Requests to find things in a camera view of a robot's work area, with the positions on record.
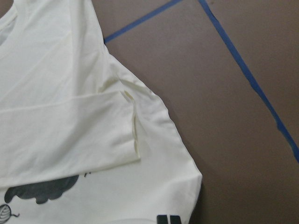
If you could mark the cream long-sleeve cat shirt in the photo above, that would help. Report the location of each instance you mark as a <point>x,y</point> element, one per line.
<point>82,139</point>

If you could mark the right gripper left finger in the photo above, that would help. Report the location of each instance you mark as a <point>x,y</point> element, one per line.
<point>162,219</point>

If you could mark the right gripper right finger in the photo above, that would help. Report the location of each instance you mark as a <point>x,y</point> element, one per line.
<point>175,219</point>

